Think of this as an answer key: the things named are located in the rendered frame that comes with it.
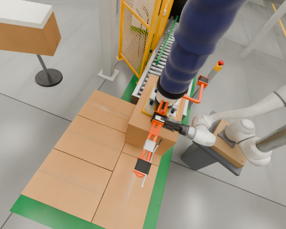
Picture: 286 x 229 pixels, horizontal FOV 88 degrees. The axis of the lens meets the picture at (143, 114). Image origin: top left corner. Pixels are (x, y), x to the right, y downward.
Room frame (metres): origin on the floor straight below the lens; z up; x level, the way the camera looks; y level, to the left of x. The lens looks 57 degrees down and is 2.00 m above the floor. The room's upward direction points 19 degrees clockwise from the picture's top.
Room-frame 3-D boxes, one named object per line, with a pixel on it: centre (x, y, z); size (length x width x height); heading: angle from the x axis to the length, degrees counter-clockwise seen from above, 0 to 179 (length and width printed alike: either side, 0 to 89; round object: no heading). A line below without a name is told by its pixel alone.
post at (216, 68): (1.68, -0.67, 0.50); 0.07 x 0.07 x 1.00; 88
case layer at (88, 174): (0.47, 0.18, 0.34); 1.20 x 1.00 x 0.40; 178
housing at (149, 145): (0.36, -0.10, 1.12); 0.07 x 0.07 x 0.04; 86
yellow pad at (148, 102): (0.83, -0.04, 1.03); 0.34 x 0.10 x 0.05; 176
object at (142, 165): (0.23, -0.09, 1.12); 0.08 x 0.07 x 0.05; 176
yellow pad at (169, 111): (0.82, -0.23, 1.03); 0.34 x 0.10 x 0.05; 176
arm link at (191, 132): (0.56, -0.35, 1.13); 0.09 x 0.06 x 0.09; 178
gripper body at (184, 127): (0.56, -0.28, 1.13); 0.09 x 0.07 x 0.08; 88
